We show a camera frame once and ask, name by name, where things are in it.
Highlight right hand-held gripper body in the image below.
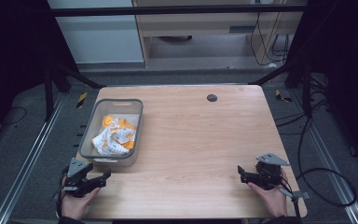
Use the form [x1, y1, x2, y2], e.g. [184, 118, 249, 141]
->
[251, 152, 291, 191]

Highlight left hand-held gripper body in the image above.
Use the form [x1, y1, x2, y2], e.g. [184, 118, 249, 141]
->
[62, 157, 95, 198]

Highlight person's left hand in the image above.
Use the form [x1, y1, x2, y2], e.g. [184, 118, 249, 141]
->
[61, 184, 102, 221]

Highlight person's right hand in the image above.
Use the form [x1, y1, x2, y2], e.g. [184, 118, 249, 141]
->
[247, 168, 289, 218]

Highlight grey plastic bin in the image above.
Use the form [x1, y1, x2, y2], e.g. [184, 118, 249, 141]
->
[77, 98, 145, 168]

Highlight crumpled white orange wrapper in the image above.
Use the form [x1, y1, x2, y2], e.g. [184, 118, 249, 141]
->
[91, 115, 138, 157]

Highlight black yellow striped tape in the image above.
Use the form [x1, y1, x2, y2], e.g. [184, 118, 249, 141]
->
[76, 91, 89, 109]
[275, 89, 294, 104]

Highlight white cabinet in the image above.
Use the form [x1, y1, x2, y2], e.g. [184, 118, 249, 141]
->
[47, 0, 145, 65]

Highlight light wooden desk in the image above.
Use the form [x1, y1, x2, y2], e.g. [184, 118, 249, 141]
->
[131, 0, 310, 68]

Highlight left hand-held gripper cable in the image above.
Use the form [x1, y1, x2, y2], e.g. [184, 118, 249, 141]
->
[55, 165, 71, 218]

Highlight hand-held gripper cable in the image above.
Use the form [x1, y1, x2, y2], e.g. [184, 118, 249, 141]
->
[273, 181, 311, 218]
[55, 165, 71, 218]

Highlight right hand-held gripper cable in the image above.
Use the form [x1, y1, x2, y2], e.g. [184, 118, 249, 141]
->
[273, 181, 311, 218]

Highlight aluminium floor rail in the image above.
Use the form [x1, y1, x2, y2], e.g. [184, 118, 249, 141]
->
[288, 88, 358, 224]
[0, 92, 67, 224]

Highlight thick black floor cable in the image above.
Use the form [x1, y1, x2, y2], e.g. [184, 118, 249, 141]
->
[274, 99, 358, 208]

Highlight thin black floor cable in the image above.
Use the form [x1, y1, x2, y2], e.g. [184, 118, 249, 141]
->
[0, 105, 28, 132]

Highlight black frame stand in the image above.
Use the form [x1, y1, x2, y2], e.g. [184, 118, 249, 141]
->
[43, 59, 106, 123]
[249, 57, 313, 118]

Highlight hanging black desk cables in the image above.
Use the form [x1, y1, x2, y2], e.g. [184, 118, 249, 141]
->
[249, 0, 291, 67]

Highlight black horizontal frame bar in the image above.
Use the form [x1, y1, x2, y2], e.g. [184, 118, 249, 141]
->
[48, 4, 308, 18]

